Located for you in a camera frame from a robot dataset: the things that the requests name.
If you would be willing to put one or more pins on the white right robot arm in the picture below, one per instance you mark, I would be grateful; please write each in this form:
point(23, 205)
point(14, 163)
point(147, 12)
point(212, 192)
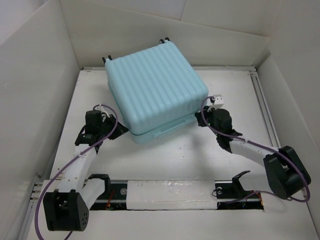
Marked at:
point(286, 175)

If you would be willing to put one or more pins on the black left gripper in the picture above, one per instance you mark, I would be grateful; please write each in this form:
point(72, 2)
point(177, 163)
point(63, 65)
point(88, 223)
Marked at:
point(120, 130)

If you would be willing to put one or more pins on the light blue hard suitcase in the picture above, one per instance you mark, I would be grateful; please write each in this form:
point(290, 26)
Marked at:
point(157, 91)

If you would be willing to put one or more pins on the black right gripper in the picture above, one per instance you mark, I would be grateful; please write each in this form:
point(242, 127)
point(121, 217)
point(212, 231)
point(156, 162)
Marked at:
point(198, 115)

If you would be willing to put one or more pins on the white foam block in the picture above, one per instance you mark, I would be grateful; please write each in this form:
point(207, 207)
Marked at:
point(170, 195)

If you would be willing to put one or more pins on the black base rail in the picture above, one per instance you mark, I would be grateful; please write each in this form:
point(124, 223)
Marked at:
point(230, 196)

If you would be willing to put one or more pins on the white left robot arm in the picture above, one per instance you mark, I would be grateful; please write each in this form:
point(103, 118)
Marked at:
point(67, 207)

